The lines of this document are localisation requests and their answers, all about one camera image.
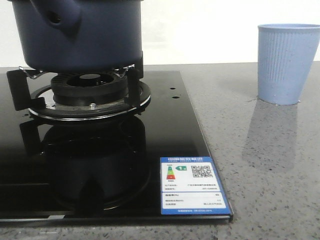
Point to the light blue ribbed plastic cup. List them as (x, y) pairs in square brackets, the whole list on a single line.
[(285, 55)]

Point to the black metal pot support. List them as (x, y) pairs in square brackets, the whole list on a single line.
[(41, 103)]

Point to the dark blue cooking pot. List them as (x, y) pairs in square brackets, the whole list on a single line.
[(66, 36)]

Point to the black glass gas stove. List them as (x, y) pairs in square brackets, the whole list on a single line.
[(96, 172)]

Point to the blue white energy label sticker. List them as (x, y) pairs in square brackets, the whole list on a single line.
[(189, 185)]

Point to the black round gas burner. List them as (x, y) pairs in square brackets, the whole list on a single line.
[(77, 89)]

